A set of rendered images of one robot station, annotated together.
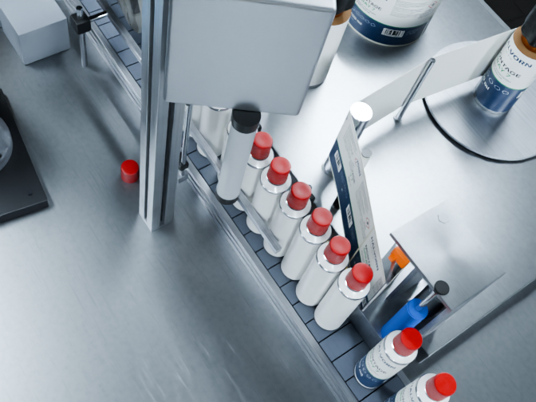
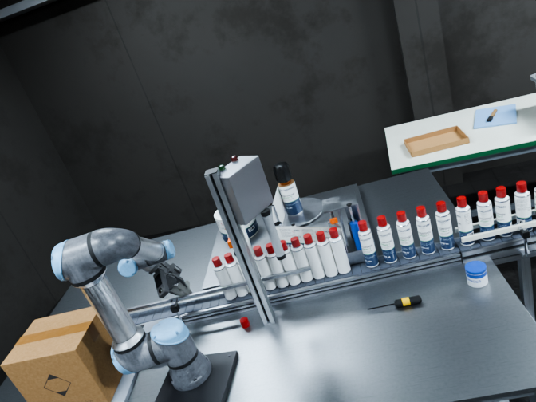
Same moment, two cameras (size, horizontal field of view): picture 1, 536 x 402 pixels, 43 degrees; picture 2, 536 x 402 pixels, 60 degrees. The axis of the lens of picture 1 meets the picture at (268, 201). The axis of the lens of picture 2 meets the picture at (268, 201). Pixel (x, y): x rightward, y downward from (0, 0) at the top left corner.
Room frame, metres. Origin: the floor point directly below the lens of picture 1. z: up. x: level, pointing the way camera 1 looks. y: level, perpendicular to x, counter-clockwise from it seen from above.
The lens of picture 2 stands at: (-0.87, 0.73, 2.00)
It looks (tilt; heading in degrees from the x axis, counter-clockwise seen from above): 24 degrees down; 333
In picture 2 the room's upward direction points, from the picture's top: 19 degrees counter-clockwise
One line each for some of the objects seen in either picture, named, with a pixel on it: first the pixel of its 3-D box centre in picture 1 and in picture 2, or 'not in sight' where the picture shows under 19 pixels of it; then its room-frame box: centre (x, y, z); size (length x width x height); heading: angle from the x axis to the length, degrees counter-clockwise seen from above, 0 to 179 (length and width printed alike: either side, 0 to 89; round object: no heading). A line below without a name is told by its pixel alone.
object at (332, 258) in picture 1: (323, 270); (325, 254); (0.48, -0.12, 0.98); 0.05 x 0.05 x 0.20
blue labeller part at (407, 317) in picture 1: (399, 325); (358, 239); (0.43, -0.26, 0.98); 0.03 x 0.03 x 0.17
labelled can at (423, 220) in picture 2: not in sight; (424, 230); (0.24, -0.44, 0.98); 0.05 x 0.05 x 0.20
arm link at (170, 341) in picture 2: not in sight; (171, 340); (0.53, 0.55, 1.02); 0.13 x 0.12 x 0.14; 61
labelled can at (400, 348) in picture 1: (388, 357); (367, 243); (0.38, -0.26, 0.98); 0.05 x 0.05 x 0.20
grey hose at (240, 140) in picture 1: (235, 158); (273, 234); (0.50, 0.06, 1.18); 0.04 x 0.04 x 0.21
